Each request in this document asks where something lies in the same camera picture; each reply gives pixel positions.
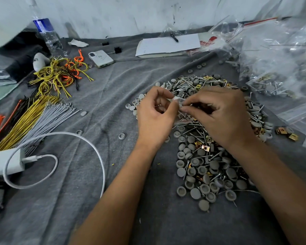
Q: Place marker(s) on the person's right forearm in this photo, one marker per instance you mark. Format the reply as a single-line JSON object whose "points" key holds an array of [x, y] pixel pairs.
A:
{"points": [[275, 191]]}

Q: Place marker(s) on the crumpled white paper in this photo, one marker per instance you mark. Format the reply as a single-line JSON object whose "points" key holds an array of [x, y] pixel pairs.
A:
{"points": [[77, 43]]}

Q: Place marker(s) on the heap of clear plastic bags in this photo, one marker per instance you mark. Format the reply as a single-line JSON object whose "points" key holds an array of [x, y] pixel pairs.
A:
{"points": [[278, 53]]}

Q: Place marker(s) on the clear flat plastic bag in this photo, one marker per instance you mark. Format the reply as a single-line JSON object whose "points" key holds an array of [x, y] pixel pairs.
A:
{"points": [[0, 77]]}

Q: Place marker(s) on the loose grey cap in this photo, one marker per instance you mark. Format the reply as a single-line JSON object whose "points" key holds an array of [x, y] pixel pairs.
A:
{"points": [[83, 113], [122, 136], [79, 132]]}

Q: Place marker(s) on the black pen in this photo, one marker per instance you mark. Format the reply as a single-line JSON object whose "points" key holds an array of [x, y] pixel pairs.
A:
{"points": [[174, 38]]}

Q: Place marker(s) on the person's right thumb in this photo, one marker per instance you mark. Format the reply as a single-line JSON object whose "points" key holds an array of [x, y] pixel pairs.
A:
{"points": [[193, 112]]}

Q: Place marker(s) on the white smartphone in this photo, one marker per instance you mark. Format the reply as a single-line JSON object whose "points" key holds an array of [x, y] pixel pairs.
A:
{"points": [[101, 58]]}

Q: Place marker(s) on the person's left forearm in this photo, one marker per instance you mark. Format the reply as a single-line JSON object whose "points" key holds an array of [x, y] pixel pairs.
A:
{"points": [[117, 196]]}

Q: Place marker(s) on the gold metal clip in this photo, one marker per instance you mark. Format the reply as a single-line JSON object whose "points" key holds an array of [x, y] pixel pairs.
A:
{"points": [[293, 137], [281, 131]]}

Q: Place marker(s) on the clear plastic water bottle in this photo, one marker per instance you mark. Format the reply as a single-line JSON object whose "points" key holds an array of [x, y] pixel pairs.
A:
{"points": [[49, 38]]}

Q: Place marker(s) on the grey cloth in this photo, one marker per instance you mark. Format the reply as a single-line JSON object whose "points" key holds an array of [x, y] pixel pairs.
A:
{"points": [[91, 99]]}

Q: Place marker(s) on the black bag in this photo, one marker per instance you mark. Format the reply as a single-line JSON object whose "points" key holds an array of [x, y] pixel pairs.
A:
{"points": [[12, 58]]}

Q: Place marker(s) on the red and white plastic bag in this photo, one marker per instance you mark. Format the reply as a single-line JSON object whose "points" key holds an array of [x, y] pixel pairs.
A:
{"points": [[210, 41]]}

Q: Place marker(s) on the small clear plastic bag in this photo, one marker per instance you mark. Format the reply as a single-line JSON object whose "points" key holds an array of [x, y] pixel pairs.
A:
{"points": [[181, 119]]}

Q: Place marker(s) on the person's left thumb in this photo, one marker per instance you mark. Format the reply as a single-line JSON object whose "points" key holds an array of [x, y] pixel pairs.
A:
{"points": [[174, 112]]}

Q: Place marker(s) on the white rounded plastic object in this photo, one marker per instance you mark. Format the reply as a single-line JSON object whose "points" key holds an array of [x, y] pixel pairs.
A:
{"points": [[38, 62]]}

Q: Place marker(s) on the bundle of straight grey ties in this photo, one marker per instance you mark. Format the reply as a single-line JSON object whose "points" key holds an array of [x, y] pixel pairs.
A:
{"points": [[49, 118]]}

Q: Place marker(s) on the person's right hand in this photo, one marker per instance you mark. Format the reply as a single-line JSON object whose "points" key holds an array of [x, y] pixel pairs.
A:
{"points": [[227, 117]]}

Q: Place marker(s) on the white power bank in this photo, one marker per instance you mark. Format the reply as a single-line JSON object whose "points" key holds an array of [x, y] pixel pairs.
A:
{"points": [[3, 163]]}

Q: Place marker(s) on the bundle of straight gold ties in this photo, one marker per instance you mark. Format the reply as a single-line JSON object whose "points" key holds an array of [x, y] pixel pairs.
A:
{"points": [[25, 122]]}

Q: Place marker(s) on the pile of grey caps and nails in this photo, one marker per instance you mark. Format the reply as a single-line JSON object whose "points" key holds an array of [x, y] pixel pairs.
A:
{"points": [[206, 163]]}

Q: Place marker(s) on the person's left hand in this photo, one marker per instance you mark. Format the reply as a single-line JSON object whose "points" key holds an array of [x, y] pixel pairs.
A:
{"points": [[153, 125]]}

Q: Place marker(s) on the bundle of straight black ties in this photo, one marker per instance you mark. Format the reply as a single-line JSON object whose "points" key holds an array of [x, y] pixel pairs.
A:
{"points": [[17, 112]]}

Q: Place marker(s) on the black binder clip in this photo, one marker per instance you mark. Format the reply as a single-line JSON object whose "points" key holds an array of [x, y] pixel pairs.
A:
{"points": [[117, 50]]}

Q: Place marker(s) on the white notebook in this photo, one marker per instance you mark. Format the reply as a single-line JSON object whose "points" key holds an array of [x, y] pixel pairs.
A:
{"points": [[165, 45]]}

